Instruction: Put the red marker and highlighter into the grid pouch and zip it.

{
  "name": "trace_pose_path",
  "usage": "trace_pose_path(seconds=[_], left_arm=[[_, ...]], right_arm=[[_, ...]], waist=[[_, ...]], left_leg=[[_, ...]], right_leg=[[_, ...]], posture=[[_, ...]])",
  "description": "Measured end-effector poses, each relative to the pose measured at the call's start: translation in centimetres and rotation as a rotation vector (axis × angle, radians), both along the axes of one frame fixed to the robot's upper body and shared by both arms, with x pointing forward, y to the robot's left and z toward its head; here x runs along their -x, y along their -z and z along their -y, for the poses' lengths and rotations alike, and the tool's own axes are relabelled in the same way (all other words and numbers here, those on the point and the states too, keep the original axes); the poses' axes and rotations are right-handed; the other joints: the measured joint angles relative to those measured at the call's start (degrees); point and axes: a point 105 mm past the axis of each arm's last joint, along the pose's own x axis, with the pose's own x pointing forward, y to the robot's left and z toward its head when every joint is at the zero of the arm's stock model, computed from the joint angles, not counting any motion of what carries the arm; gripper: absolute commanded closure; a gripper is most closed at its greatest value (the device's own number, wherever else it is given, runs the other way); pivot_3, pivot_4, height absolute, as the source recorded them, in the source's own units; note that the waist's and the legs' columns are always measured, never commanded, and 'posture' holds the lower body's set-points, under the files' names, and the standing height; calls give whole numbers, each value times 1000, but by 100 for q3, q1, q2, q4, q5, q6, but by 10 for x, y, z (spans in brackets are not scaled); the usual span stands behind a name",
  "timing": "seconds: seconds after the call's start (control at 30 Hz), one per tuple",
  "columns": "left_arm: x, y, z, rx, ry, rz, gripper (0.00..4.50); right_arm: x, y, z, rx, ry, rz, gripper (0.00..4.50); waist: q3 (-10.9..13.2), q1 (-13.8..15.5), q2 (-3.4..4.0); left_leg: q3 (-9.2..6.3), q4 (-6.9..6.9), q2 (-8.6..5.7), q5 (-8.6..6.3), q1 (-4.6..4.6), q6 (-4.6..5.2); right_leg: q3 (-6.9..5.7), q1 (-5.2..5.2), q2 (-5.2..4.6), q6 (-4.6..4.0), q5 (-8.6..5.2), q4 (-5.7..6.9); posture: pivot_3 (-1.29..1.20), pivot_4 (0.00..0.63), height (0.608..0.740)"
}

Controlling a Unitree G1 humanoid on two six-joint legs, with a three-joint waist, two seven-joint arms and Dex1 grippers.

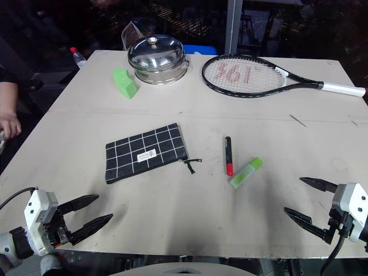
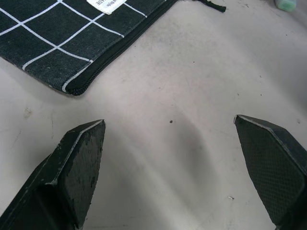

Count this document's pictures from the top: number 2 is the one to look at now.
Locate green eraser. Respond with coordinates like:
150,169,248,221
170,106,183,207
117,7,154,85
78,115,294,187
274,0,298,11

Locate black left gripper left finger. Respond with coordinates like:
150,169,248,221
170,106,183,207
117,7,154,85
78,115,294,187
0,119,106,230

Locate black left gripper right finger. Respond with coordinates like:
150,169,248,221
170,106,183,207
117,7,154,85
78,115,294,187
233,115,307,230

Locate black grid-pattern zipper pouch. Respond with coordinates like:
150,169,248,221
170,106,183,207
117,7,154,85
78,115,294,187
0,0,227,97

